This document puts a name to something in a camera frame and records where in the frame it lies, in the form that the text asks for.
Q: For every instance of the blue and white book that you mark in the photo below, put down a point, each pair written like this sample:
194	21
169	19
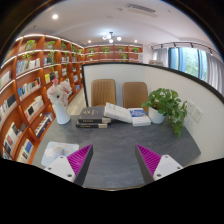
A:
140	116

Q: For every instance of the pastel cartoon print mouse pad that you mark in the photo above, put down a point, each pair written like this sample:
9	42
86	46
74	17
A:
71	148

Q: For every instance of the white wall outlet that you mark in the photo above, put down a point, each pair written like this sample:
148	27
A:
197	114
190	107

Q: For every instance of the orange wooden bookshelf unit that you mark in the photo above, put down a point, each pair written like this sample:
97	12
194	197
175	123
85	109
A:
30	86

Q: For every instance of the ceiling air vent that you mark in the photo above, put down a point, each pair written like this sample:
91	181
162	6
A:
141	9

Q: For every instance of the grey sheer curtain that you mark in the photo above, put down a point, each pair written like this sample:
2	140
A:
216	73

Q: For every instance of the white cover book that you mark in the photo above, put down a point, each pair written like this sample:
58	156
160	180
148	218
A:
117	112

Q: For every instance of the thick dark hardcover book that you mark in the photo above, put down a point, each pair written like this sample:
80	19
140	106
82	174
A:
91	125
93	114

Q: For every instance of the green potted plant white pot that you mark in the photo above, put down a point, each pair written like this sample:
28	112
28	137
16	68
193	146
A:
165	105

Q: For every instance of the pink and white flower bunch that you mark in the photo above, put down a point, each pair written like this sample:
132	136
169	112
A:
60	91

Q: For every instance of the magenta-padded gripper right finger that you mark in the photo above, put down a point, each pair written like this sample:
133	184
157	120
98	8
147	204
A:
166	165

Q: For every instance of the large glass window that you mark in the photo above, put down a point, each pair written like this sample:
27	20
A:
188	63

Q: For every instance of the tan upholstered chair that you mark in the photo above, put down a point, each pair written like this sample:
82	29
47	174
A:
135	95
103	92

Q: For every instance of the white ceramic jug vase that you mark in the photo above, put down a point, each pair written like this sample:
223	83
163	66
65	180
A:
62	115

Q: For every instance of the white computer mouse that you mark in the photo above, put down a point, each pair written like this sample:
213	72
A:
58	151

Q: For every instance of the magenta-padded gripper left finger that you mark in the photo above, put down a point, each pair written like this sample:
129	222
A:
60	165

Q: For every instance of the multi-bulb ceiling light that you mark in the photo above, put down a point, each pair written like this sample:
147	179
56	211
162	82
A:
111	37

